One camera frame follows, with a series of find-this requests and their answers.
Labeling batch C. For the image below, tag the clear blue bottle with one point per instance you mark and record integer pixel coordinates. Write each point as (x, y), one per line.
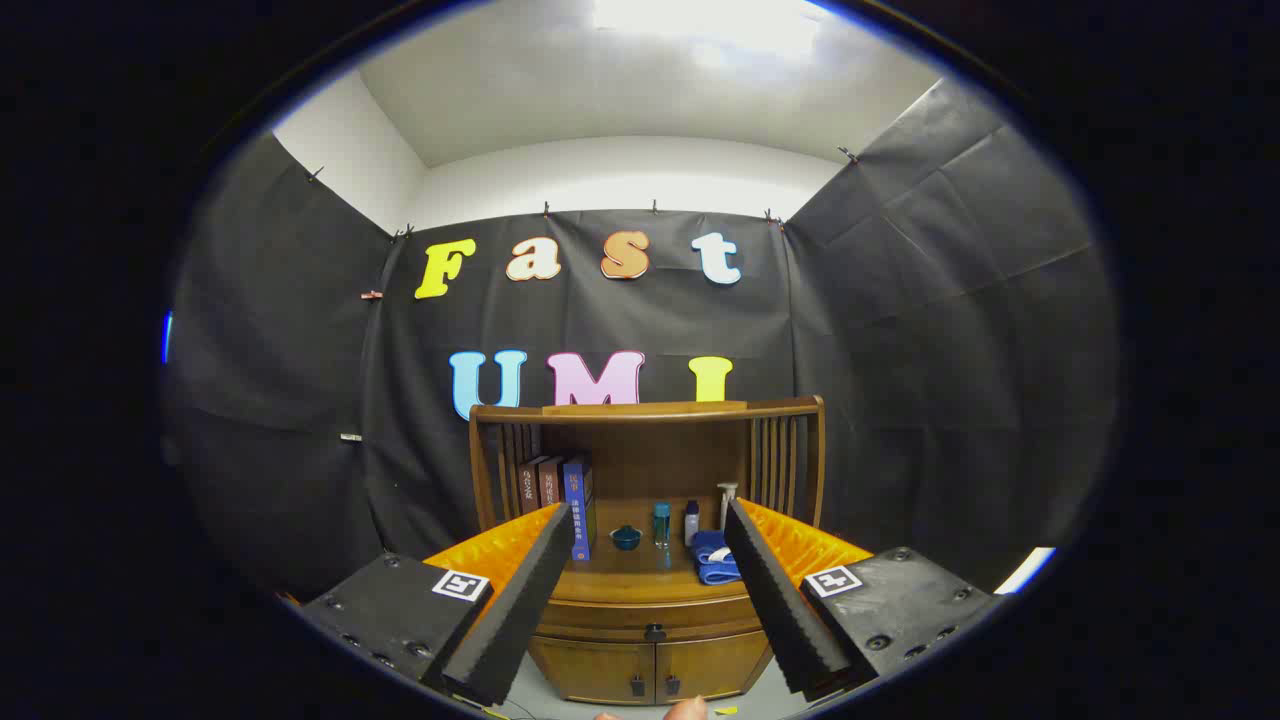
(661, 525)

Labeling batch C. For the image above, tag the black backdrop cloth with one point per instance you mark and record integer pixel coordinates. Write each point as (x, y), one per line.
(620, 320)

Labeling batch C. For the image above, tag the wooden countertop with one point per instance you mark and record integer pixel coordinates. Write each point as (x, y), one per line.
(650, 575)

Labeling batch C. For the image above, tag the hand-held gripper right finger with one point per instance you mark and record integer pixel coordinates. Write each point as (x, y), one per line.
(775, 610)

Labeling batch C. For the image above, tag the folded blue towel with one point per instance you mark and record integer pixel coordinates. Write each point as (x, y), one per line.
(712, 560)

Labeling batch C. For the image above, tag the white bottle with blue cap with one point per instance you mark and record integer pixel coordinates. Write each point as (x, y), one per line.
(691, 525)

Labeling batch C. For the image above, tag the wooden cabinet door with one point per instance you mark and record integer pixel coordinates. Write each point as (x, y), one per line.
(710, 665)
(595, 670)

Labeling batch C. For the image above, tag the white pump bottle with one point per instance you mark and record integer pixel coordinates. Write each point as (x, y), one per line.
(726, 492)

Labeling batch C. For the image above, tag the dark blue lidded teacup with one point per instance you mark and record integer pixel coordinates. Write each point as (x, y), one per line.
(626, 538)

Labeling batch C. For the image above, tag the wooden cabinet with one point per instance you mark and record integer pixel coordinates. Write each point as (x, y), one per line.
(650, 470)

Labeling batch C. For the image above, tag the blue book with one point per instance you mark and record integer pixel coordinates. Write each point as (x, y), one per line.
(576, 485)

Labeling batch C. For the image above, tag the thick brown book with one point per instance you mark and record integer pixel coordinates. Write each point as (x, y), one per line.
(551, 482)

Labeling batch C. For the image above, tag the wooden drawer with black knob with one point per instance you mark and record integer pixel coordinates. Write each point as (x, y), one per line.
(620, 618)

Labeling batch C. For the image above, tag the thin brown book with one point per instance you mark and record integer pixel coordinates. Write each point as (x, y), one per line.
(530, 485)

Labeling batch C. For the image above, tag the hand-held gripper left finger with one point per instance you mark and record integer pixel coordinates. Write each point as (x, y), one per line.
(520, 610)

